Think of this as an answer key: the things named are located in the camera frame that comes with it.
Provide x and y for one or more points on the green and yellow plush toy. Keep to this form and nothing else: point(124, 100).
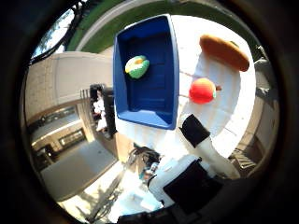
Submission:
point(137, 67)

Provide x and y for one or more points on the brown bread plush toy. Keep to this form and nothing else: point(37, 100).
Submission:
point(224, 51)

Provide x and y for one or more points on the blue plastic container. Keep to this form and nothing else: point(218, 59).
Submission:
point(149, 93)

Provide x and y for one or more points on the red peach plush toy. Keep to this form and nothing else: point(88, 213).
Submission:
point(202, 90)

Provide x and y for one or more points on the beige house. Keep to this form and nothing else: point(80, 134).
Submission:
point(62, 74)

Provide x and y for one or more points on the leafy tree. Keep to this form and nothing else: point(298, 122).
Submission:
point(51, 35)

